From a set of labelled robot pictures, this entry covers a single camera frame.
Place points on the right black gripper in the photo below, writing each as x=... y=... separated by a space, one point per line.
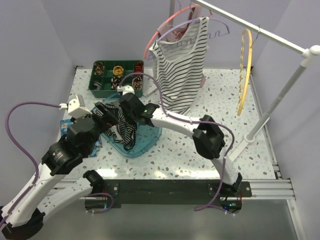
x=125 y=115

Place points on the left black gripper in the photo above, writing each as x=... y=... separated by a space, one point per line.
x=107 y=120

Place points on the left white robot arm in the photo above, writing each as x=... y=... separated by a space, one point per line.
x=24 y=216

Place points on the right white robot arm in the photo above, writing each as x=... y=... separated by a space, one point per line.
x=208 y=138

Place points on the pink plastic hanger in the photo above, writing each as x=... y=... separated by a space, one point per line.
x=173 y=37

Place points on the purple plastic hanger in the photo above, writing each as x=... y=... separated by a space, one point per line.
x=218 y=33

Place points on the yellow plastic hanger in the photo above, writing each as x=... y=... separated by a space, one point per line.
x=246 y=52

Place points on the brown white patterned sock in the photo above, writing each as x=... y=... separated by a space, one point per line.
x=137 y=83

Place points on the teal transparent plastic bin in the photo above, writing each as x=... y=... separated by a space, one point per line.
x=146 y=136

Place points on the black beige patterned sock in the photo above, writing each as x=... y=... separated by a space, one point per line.
x=115 y=82

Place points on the grey black rolled sock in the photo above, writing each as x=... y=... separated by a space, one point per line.
x=97 y=85

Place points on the green compartment organizer tray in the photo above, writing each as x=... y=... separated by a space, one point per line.
x=105 y=79

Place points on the yellow rolled sock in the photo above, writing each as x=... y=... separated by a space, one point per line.
x=118 y=71

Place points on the red black rolled sock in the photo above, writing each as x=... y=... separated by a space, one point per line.
x=138 y=67

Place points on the blue floral folded cloth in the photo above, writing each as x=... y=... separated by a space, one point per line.
x=87 y=150

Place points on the brown patterned rolled sock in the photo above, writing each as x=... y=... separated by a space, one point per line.
x=98 y=68

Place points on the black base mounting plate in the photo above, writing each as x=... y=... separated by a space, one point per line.
x=175 y=192

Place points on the white clothes rack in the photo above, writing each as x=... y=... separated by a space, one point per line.
x=308 y=55

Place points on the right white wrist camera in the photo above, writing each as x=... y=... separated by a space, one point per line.
x=126 y=89

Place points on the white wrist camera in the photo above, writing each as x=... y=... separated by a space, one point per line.
x=76 y=105
x=126 y=89

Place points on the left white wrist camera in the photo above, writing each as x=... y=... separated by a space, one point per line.
x=76 y=105

